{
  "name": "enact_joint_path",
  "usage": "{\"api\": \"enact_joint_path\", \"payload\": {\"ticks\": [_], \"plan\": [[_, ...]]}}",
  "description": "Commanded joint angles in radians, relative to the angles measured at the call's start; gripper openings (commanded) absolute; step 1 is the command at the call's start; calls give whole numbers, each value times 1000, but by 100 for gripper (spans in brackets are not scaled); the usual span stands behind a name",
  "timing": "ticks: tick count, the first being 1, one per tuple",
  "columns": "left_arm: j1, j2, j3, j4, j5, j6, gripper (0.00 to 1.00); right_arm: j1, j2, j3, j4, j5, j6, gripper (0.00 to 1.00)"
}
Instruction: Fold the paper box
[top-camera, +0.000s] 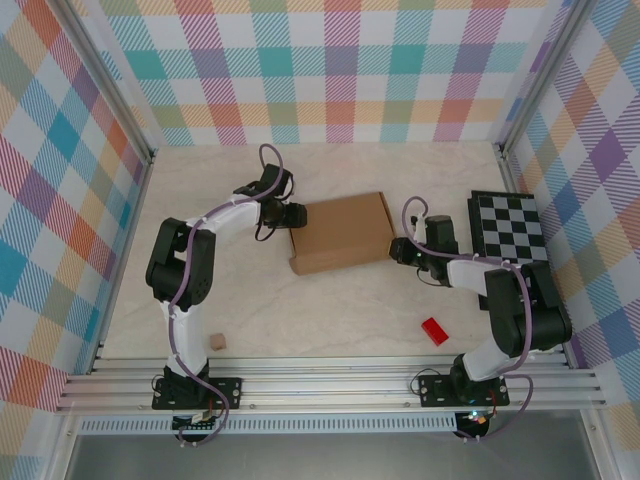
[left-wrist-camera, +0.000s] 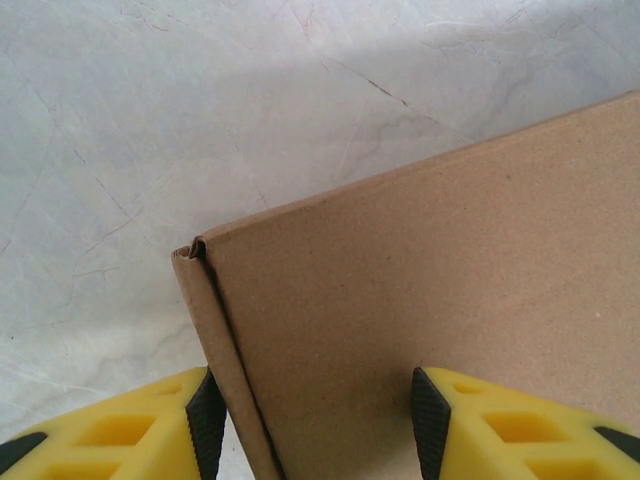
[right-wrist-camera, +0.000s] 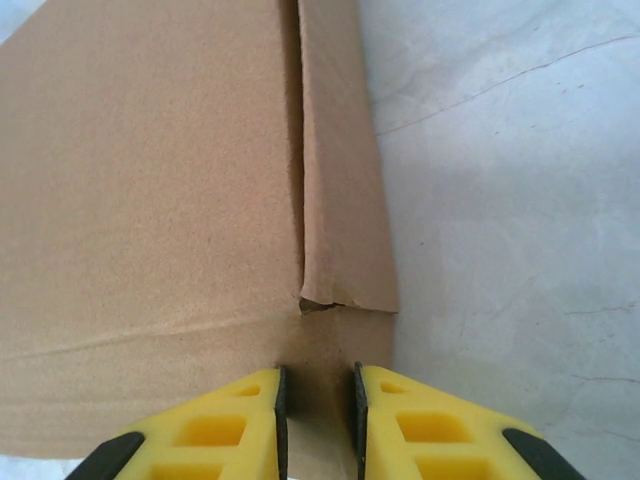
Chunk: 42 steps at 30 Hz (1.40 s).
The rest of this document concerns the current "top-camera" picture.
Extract small circuit board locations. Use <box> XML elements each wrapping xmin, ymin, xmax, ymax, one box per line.
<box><xmin>172</xmin><ymin>409</ymin><xmax>221</xmax><ymax>431</ymax></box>
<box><xmin>457</xmin><ymin>409</ymin><xmax>491</xmax><ymax>429</ymax></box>

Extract right small circuit board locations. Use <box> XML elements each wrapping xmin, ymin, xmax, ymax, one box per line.
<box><xmin>457</xmin><ymin>409</ymin><xmax>491</xmax><ymax>429</ymax></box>

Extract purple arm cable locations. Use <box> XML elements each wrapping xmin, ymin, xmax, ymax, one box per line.
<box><xmin>402</xmin><ymin>196</ymin><xmax>536</xmax><ymax>444</ymax></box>
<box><xmin>167</xmin><ymin>144</ymin><xmax>296</xmax><ymax>448</ymax></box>

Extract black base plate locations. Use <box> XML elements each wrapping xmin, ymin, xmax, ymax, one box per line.
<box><xmin>152</xmin><ymin>377</ymin><xmax>244</xmax><ymax>411</ymax></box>
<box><xmin>418</xmin><ymin>373</ymin><xmax>511</xmax><ymax>409</ymax></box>

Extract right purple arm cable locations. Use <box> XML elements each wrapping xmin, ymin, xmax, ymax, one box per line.
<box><xmin>402</xmin><ymin>196</ymin><xmax>536</xmax><ymax>444</ymax></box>

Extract black white chessboard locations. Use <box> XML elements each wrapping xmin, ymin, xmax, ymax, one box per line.
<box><xmin>467</xmin><ymin>189</ymin><xmax>549</xmax><ymax>311</ymax></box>

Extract brown cardboard box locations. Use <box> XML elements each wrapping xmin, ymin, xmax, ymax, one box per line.
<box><xmin>288</xmin><ymin>192</ymin><xmax>399</xmax><ymax>277</ymax></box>

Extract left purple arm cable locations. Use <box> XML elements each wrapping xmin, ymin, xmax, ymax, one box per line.
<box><xmin>167</xmin><ymin>144</ymin><xmax>296</xmax><ymax>448</ymax></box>

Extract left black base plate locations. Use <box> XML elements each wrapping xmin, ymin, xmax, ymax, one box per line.
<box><xmin>152</xmin><ymin>377</ymin><xmax>244</xmax><ymax>411</ymax></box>

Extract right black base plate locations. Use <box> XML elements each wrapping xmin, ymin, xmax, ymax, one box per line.
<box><xmin>418</xmin><ymin>373</ymin><xmax>511</xmax><ymax>409</ymax></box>

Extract red block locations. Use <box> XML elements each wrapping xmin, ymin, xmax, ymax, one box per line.
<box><xmin>421</xmin><ymin>316</ymin><xmax>450</xmax><ymax>346</ymax></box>

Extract aluminium frame post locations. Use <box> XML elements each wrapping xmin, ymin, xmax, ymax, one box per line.
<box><xmin>47</xmin><ymin>0</ymin><xmax>157</xmax><ymax>166</ymax></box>
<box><xmin>497</xmin><ymin>0</ymin><xmax>596</xmax><ymax>156</ymax></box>

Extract left small circuit board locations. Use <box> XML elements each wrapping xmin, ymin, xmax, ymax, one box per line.
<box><xmin>172</xmin><ymin>409</ymin><xmax>221</xmax><ymax>431</ymax></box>

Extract slotted grey cable duct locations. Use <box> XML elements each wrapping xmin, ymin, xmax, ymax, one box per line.
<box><xmin>79</xmin><ymin>417</ymin><xmax>459</xmax><ymax>435</ymax></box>

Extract aluminium mounting rail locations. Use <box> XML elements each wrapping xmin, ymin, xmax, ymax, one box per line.
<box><xmin>54</xmin><ymin>352</ymin><xmax>609</xmax><ymax>416</ymax></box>

